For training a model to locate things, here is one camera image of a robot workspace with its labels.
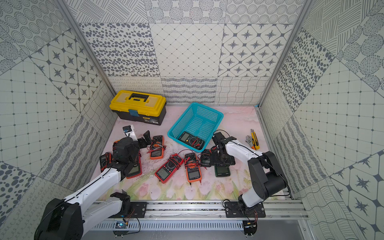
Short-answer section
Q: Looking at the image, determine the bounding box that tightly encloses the dark green multimeter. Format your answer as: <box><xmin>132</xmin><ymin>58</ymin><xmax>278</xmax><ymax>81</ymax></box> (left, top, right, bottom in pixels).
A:
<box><xmin>179</xmin><ymin>132</ymin><xmax>205</xmax><ymax>150</ymax></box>
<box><xmin>215</xmin><ymin>166</ymin><xmax>231</xmax><ymax>178</ymax></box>

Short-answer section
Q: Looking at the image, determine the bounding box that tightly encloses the red multimeter with grey screen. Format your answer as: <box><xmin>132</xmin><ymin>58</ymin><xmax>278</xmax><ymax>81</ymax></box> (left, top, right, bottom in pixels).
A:
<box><xmin>155</xmin><ymin>154</ymin><xmax>184</xmax><ymax>184</ymax></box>

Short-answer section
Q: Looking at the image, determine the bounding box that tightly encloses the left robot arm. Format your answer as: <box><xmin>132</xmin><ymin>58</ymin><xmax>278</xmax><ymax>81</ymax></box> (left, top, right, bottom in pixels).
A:
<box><xmin>34</xmin><ymin>125</ymin><xmax>152</xmax><ymax>240</ymax></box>

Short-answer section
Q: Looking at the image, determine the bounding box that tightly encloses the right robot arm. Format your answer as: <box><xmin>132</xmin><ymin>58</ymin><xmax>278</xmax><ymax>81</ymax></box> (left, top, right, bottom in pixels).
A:
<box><xmin>210</xmin><ymin>133</ymin><xmax>288</xmax><ymax>208</ymax></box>

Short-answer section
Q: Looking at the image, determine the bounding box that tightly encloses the small black multimeter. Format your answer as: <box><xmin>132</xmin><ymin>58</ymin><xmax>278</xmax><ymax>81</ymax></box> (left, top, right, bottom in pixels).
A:
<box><xmin>200</xmin><ymin>149</ymin><xmax>212</xmax><ymax>168</ymax></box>

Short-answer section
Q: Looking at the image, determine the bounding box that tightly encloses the orange multimeter near left gripper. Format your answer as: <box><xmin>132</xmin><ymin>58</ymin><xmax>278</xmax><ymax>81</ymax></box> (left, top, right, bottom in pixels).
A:
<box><xmin>149</xmin><ymin>136</ymin><xmax>166</xmax><ymax>160</ymax></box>

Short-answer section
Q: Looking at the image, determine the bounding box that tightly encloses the black red multimeter far left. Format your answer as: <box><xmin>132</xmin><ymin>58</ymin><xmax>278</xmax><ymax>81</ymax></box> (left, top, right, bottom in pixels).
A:
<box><xmin>99</xmin><ymin>152</ymin><xmax>112</xmax><ymax>172</ymax></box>

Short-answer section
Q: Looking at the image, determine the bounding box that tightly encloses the orange multimeter centre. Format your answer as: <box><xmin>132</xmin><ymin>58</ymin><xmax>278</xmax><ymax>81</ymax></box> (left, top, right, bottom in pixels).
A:
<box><xmin>184</xmin><ymin>153</ymin><xmax>202</xmax><ymax>185</ymax></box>

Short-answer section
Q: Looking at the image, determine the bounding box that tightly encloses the teal plastic basket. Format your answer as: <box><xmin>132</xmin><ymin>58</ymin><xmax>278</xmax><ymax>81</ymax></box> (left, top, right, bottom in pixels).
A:
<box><xmin>168</xmin><ymin>103</ymin><xmax>224</xmax><ymax>153</ymax></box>

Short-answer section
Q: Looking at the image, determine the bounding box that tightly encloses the yellow black toolbox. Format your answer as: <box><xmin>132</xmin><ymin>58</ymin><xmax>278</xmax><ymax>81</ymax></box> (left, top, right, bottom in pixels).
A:
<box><xmin>110</xmin><ymin>90</ymin><xmax>167</xmax><ymax>126</ymax></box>

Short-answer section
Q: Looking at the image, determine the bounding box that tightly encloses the yellow utility knife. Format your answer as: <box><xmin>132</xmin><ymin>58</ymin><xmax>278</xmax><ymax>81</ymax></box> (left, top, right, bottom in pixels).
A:
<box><xmin>251</xmin><ymin>129</ymin><xmax>260</xmax><ymax>150</ymax></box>

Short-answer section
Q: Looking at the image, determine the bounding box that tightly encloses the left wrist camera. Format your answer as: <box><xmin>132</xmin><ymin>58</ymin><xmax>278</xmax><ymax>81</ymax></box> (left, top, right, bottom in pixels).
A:
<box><xmin>123</xmin><ymin>125</ymin><xmax>138</xmax><ymax>141</ymax></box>

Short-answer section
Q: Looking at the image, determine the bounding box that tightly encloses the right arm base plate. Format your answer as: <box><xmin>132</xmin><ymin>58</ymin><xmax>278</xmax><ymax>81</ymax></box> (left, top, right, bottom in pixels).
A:
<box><xmin>222</xmin><ymin>200</ymin><xmax>266</xmax><ymax>218</ymax></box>

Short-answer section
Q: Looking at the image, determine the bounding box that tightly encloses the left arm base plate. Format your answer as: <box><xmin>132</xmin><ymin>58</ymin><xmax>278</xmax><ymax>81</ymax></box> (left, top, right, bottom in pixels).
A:
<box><xmin>117</xmin><ymin>202</ymin><xmax>148</xmax><ymax>218</ymax></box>

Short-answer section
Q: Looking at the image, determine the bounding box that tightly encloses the white cable duct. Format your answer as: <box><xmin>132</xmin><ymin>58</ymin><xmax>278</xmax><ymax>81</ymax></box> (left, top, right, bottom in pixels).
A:
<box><xmin>92</xmin><ymin>219</ymin><xmax>244</xmax><ymax>231</ymax></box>

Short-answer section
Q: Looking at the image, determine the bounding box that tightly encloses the aluminium rail frame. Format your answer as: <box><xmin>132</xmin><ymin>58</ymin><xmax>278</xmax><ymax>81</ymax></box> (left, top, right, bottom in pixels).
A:
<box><xmin>89</xmin><ymin>199</ymin><xmax>310</xmax><ymax>221</ymax></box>

